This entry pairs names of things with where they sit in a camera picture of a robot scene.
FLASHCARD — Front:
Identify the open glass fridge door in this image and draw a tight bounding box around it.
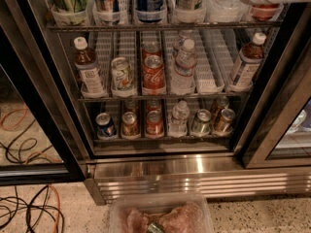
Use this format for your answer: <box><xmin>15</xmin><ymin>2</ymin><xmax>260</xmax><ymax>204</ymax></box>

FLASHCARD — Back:
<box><xmin>0</xmin><ymin>0</ymin><xmax>87</xmax><ymax>185</ymax></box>

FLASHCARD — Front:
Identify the green object in bin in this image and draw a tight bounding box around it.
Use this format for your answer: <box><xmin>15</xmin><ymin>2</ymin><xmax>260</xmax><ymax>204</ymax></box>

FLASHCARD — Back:
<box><xmin>147</xmin><ymin>222</ymin><xmax>164</xmax><ymax>233</ymax></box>

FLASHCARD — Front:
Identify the blue can bottom shelf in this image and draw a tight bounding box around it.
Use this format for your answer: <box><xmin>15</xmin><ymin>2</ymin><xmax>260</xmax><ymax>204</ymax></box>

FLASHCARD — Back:
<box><xmin>95</xmin><ymin>113</ymin><xmax>117</xmax><ymax>138</ymax></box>

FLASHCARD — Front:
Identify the stainless steel display fridge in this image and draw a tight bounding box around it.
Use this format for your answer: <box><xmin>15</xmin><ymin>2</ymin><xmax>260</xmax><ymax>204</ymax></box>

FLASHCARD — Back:
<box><xmin>18</xmin><ymin>0</ymin><xmax>311</xmax><ymax>206</ymax></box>

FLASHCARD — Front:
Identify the clear water bottle top shelf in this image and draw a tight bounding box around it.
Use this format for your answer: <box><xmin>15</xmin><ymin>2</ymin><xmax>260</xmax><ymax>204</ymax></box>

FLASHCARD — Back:
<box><xmin>206</xmin><ymin>0</ymin><xmax>248</xmax><ymax>22</ymax></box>

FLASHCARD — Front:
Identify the water bottle bottom shelf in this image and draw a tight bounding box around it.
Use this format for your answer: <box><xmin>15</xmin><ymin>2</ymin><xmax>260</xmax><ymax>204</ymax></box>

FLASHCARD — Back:
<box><xmin>168</xmin><ymin>100</ymin><xmax>190</xmax><ymax>137</ymax></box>

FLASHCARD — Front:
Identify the front Coca-Cola can middle shelf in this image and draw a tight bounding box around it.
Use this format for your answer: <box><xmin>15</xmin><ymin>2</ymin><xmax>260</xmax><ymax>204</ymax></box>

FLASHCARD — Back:
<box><xmin>143</xmin><ymin>55</ymin><xmax>164</xmax><ymax>89</ymax></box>

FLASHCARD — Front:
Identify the rear right gold can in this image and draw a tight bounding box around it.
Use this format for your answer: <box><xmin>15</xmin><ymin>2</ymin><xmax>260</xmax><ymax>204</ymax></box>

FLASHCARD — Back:
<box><xmin>210</xmin><ymin>96</ymin><xmax>229</xmax><ymax>119</ymax></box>

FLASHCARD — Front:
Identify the front gold can bottom shelf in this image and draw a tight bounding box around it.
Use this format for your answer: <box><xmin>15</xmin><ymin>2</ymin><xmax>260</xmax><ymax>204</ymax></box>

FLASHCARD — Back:
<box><xmin>122</xmin><ymin>112</ymin><xmax>139</xmax><ymax>136</ymax></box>

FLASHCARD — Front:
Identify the front right gold can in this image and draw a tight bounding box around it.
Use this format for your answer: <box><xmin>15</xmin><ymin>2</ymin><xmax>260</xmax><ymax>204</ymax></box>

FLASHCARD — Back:
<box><xmin>214</xmin><ymin>109</ymin><xmax>235</xmax><ymax>134</ymax></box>

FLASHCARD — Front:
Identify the rear red can bottom shelf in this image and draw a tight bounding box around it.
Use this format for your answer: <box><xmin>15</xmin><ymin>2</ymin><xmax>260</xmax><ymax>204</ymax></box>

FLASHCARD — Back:
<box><xmin>146</xmin><ymin>99</ymin><xmax>162</xmax><ymax>112</ymax></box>

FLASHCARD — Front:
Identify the rear water bottle middle shelf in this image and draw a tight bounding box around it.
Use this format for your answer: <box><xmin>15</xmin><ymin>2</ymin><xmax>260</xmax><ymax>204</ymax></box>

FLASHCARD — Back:
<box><xmin>172</xmin><ymin>30</ymin><xmax>194</xmax><ymax>58</ymax></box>

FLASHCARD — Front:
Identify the left iced tea bottle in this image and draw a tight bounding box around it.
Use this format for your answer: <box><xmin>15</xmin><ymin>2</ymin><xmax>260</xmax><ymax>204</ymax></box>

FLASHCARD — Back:
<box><xmin>74</xmin><ymin>37</ymin><xmax>104</xmax><ymax>94</ymax></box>

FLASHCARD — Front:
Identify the front red can bottom shelf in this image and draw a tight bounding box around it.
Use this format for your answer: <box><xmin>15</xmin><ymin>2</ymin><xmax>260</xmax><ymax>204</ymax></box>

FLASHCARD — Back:
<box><xmin>146</xmin><ymin>110</ymin><xmax>163</xmax><ymax>136</ymax></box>

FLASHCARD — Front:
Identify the front water bottle middle shelf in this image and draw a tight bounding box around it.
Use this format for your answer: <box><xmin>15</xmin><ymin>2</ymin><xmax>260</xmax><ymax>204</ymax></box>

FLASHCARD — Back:
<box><xmin>172</xmin><ymin>39</ymin><xmax>197</xmax><ymax>90</ymax></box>

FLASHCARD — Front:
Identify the rear gold can bottom shelf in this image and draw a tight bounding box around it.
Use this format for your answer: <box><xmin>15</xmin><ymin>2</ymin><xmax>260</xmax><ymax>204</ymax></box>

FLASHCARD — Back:
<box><xmin>124</xmin><ymin>100</ymin><xmax>139</xmax><ymax>115</ymax></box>

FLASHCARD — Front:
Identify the gold can shelf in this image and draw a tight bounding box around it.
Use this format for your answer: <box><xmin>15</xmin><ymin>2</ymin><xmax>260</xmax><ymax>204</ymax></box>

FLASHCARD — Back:
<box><xmin>122</xmin><ymin>112</ymin><xmax>139</xmax><ymax>136</ymax></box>
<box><xmin>124</xmin><ymin>100</ymin><xmax>139</xmax><ymax>115</ymax></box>

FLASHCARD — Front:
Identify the green silver can bottom shelf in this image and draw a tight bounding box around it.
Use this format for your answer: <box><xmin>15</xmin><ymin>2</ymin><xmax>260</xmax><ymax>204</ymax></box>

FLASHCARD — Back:
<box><xmin>191</xmin><ymin>109</ymin><xmax>211</xmax><ymax>134</ymax></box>

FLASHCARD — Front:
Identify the rear Coca-Cola can middle shelf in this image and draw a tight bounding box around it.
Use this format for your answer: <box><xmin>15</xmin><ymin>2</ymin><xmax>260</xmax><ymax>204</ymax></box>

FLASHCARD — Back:
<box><xmin>142</xmin><ymin>42</ymin><xmax>161</xmax><ymax>59</ymax></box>

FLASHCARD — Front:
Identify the iced tea bottle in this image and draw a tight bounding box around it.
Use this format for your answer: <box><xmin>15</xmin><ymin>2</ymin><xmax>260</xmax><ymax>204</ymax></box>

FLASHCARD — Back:
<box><xmin>74</xmin><ymin>37</ymin><xmax>104</xmax><ymax>94</ymax></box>
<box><xmin>230</xmin><ymin>32</ymin><xmax>266</xmax><ymax>87</ymax></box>

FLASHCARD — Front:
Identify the white green soda can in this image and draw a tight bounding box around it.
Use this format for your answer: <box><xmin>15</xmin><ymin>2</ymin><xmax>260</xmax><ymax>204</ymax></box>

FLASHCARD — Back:
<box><xmin>111</xmin><ymin>57</ymin><xmax>134</xmax><ymax>91</ymax></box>

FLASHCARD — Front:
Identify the white orange-leaf can top shelf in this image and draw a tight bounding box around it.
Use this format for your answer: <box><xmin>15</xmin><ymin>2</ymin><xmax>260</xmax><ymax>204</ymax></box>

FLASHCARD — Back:
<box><xmin>176</xmin><ymin>0</ymin><xmax>203</xmax><ymax>11</ymax></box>

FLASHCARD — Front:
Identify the pink cloth in bin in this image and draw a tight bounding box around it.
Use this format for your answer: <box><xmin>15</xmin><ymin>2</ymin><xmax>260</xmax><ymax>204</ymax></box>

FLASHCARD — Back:
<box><xmin>122</xmin><ymin>202</ymin><xmax>206</xmax><ymax>233</ymax></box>

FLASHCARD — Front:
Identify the clear plastic bin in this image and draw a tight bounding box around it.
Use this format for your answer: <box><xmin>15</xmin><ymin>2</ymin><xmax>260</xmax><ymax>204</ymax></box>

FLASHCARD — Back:
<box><xmin>109</xmin><ymin>192</ymin><xmax>214</xmax><ymax>233</ymax></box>

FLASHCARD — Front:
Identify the orange cable on floor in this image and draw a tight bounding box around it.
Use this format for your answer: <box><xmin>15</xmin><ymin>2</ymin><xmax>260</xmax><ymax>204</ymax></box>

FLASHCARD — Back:
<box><xmin>0</xmin><ymin>105</ymin><xmax>62</xmax><ymax>233</ymax></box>

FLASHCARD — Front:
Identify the right iced tea bottle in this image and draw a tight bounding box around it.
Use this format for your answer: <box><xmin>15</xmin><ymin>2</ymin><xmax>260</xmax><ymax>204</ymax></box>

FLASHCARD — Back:
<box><xmin>230</xmin><ymin>32</ymin><xmax>266</xmax><ymax>87</ymax></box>

